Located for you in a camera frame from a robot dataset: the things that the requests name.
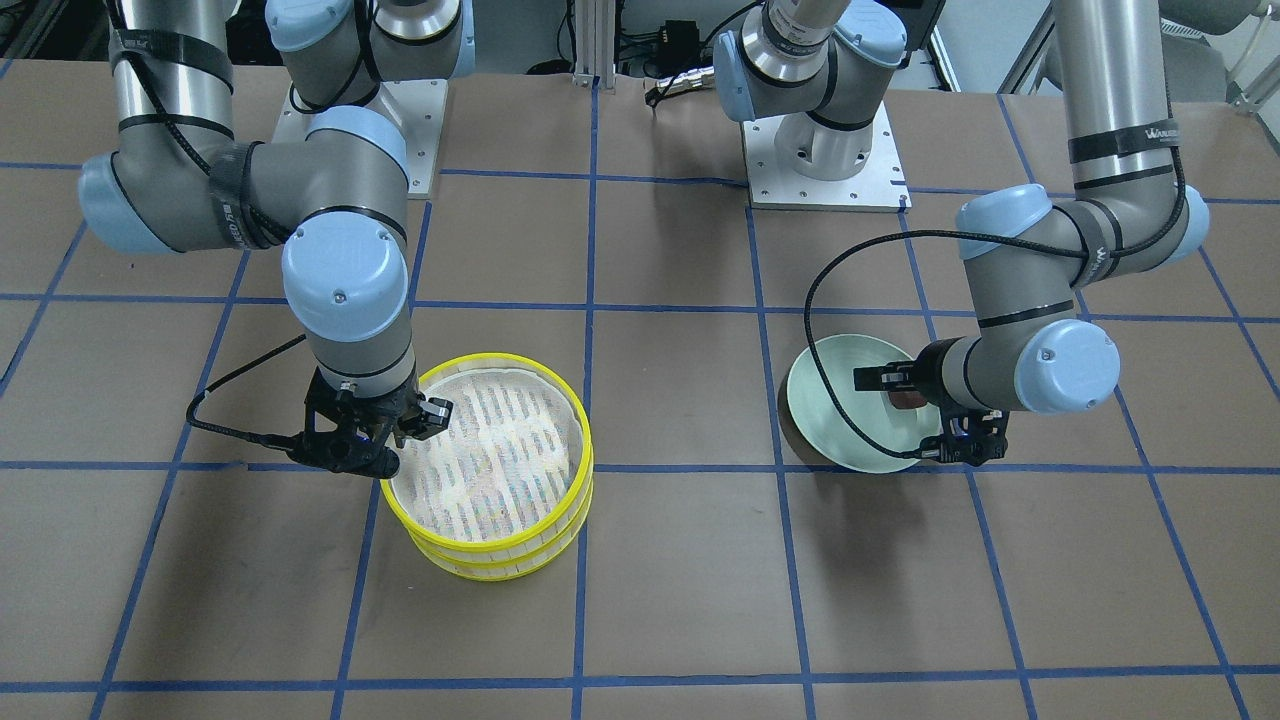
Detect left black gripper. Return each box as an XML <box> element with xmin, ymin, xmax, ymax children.
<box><xmin>852</xmin><ymin>340</ymin><xmax>1009</xmax><ymax>468</ymax></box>

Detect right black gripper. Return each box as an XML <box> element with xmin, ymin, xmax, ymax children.
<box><xmin>288</xmin><ymin>372</ymin><xmax>454</xmax><ymax>479</ymax></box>

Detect yellow steamer layer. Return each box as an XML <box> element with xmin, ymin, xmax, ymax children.
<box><xmin>381</xmin><ymin>352</ymin><xmax>594</xmax><ymax>582</ymax></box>
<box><xmin>404</xmin><ymin>480</ymin><xmax>594</xmax><ymax>582</ymax></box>

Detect brown steamed bun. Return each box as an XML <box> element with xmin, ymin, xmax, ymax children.
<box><xmin>887</xmin><ymin>389</ymin><xmax>929</xmax><ymax>411</ymax></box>

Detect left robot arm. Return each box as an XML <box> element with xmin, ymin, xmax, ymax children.
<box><xmin>712</xmin><ymin>1</ymin><xmax>1210</xmax><ymax>473</ymax></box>

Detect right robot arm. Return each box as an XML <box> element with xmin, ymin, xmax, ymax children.
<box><xmin>78</xmin><ymin>1</ymin><xmax>475</xmax><ymax>479</ymax></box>

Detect white steamer cloth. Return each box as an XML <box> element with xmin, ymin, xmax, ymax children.
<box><xmin>390</xmin><ymin>366</ymin><xmax>588</xmax><ymax>544</ymax></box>

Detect pale green plate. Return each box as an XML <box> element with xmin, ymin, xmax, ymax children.
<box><xmin>786</xmin><ymin>334</ymin><xmax>941</xmax><ymax>474</ymax></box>

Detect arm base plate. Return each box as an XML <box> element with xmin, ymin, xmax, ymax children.
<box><xmin>741</xmin><ymin>104</ymin><xmax>911</xmax><ymax>213</ymax></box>
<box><xmin>270</xmin><ymin>78</ymin><xmax>449</xmax><ymax>199</ymax></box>

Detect aluminium frame post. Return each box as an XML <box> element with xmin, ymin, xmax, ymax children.
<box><xmin>571</xmin><ymin>0</ymin><xmax>620</xmax><ymax>94</ymax></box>

